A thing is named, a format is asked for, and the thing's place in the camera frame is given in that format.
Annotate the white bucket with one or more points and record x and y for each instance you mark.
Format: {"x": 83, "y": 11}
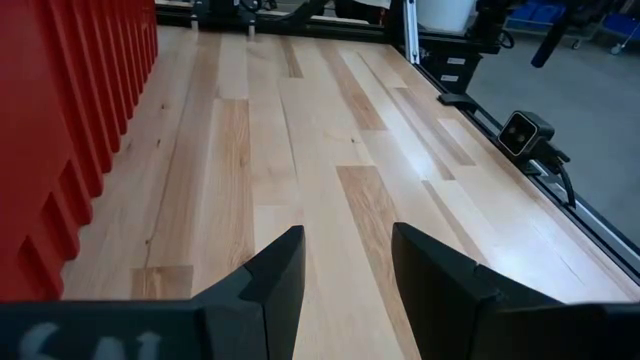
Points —
{"x": 445, "y": 12}

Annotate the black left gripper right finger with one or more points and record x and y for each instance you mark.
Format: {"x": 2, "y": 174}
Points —
{"x": 475, "y": 320}

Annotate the black stand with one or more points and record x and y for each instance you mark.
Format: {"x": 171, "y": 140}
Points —
{"x": 487, "y": 22}

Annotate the black box with white labels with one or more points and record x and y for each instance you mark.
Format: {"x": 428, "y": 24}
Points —
{"x": 450, "y": 70}

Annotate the red plastic bin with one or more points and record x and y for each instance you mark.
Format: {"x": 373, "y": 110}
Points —
{"x": 50, "y": 125}

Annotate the white aluminium post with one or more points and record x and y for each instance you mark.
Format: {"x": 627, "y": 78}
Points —
{"x": 411, "y": 30}

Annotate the blue storage bin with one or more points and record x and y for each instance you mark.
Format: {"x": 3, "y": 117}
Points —
{"x": 625, "y": 25}
{"x": 537, "y": 12}

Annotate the black aluminium edge rail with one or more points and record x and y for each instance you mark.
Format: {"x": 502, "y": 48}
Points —
{"x": 600, "y": 235}

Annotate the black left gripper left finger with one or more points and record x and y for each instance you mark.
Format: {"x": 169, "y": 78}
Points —
{"x": 150, "y": 330}

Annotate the small black table-level camera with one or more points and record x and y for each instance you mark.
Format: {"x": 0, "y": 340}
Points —
{"x": 522, "y": 134}

